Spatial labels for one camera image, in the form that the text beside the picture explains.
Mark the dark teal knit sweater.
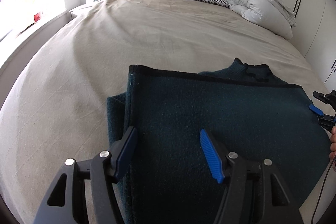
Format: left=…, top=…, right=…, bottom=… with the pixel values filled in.
left=106, top=59, right=330, bottom=223

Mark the person's right hand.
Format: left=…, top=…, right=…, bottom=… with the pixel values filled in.
left=329, top=126, right=336, bottom=161

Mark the beige bed sheet mattress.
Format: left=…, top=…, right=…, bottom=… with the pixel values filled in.
left=1, top=0, right=326, bottom=223

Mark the white folded duvet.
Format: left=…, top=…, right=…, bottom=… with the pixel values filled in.
left=226, top=0, right=296, bottom=40

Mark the white window ledge bench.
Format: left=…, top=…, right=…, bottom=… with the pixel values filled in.
left=1, top=11, right=71, bottom=105

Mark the small red box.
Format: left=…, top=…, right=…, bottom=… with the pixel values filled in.
left=34, top=12, right=42, bottom=23

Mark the white bedside table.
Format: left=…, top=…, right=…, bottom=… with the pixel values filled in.
left=70, top=0, right=102, bottom=20

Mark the black cable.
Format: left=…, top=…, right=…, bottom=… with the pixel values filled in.
left=310, top=157, right=336, bottom=224

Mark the white wardrobe with black handles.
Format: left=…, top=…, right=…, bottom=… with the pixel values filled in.
left=284, top=0, right=335, bottom=90

